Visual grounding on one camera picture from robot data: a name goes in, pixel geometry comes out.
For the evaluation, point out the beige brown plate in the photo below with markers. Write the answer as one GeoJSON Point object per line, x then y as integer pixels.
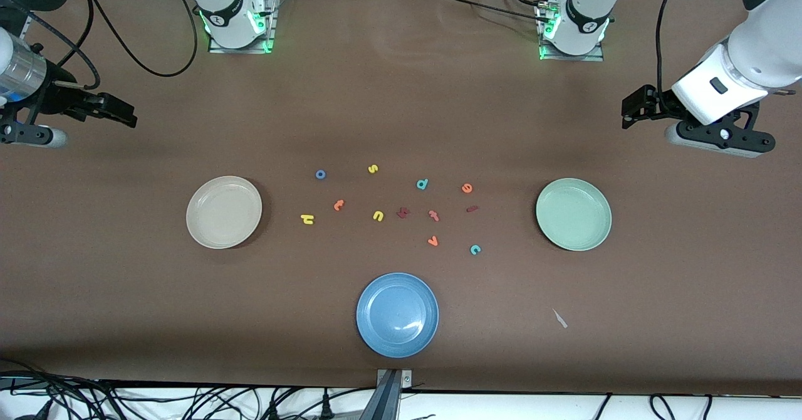
{"type": "Point", "coordinates": [216, 229]}

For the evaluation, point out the brown table cover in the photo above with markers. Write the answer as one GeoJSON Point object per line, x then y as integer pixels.
{"type": "Point", "coordinates": [401, 94]}

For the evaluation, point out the orange letter t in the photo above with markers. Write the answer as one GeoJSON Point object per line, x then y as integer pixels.
{"type": "Point", "coordinates": [339, 205]}

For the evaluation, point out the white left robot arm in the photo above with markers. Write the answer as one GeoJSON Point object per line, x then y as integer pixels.
{"type": "Point", "coordinates": [770, 44]}

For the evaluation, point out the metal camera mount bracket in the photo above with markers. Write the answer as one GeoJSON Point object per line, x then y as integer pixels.
{"type": "Point", "coordinates": [385, 401]}

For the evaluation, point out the blue plate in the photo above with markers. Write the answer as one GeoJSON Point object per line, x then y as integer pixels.
{"type": "Point", "coordinates": [397, 307]}

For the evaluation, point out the green plate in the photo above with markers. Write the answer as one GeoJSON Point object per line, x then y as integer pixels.
{"type": "Point", "coordinates": [573, 219]}

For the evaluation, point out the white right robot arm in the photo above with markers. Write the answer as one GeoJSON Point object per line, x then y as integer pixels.
{"type": "Point", "coordinates": [225, 12]}

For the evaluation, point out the black plug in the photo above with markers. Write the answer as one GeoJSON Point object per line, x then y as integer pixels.
{"type": "Point", "coordinates": [326, 404]}
{"type": "Point", "coordinates": [274, 410]}

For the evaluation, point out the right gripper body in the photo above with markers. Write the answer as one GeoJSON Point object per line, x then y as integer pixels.
{"type": "Point", "coordinates": [61, 96]}

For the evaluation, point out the white paper scrap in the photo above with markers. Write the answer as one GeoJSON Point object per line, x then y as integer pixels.
{"type": "Point", "coordinates": [560, 319]}

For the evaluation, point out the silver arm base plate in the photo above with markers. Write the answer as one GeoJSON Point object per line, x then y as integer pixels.
{"type": "Point", "coordinates": [589, 57]}
{"type": "Point", "coordinates": [271, 37]}

